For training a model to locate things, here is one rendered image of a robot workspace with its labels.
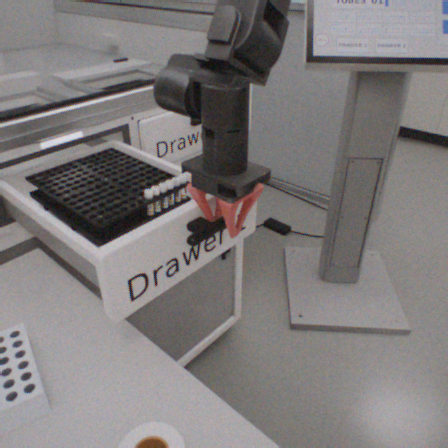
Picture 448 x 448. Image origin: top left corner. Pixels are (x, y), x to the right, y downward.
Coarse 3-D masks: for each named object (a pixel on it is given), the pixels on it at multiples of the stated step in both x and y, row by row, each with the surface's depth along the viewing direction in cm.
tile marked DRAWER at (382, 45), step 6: (378, 42) 117; (384, 42) 117; (390, 42) 117; (396, 42) 117; (402, 42) 117; (378, 48) 117; (384, 48) 117; (390, 48) 117; (396, 48) 116; (402, 48) 116
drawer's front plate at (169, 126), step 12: (144, 120) 85; (156, 120) 86; (168, 120) 88; (180, 120) 91; (144, 132) 85; (156, 132) 87; (168, 132) 90; (180, 132) 92; (192, 132) 95; (144, 144) 86; (156, 144) 88; (168, 144) 91; (192, 144) 97; (156, 156) 90; (168, 156) 92; (180, 156) 95
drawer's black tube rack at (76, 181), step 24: (72, 168) 73; (96, 168) 72; (120, 168) 72; (144, 168) 72; (48, 192) 65; (72, 192) 64; (96, 192) 65; (120, 192) 64; (72, 216) 64; (96, 216) 59; (144, 216) 64; (96, 240) 59
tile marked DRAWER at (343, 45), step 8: (336, 40) 118; (344, 40) 118; (352, 40) 118; (360, 40) 117; (368, 40) 117; (336, 48) 117; (344, 48) 117; (352, 48) 117; (360, 48) 117; (368, 48) 117
